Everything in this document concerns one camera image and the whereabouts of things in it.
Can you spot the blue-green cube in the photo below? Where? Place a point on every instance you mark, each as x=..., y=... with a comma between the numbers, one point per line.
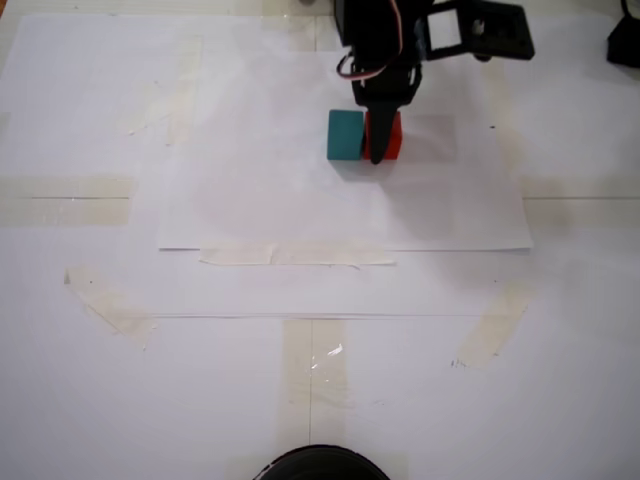
x=344, y=135

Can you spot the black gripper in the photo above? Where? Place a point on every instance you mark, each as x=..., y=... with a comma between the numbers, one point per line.
x=381, y=106

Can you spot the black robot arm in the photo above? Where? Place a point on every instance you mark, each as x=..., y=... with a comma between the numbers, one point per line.
x=370, y=25

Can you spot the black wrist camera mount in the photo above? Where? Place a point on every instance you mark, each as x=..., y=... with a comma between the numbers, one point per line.
x=500, y=42

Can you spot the white paper sheet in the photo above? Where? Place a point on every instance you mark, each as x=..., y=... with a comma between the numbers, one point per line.
x=150, y=400
x=275, y=190
x=500, y=410

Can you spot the red cube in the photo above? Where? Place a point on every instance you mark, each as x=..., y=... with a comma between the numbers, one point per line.
x=397, y=140

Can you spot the black rounded plastic dome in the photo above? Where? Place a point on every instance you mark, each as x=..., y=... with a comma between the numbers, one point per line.
x=325, y=465

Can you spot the black plastic block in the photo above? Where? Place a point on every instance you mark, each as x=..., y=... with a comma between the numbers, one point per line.
x=625, y=45

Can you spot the yellowish masking tape strip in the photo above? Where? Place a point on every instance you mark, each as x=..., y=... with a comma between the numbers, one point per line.
x=115, y=310
x=492, y=330
x=507, y=125
x=300, y=254

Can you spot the clear packing tape strip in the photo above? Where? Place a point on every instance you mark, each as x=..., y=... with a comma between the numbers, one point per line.
x=580, y=200
x=65, y=200
x=315, y=365

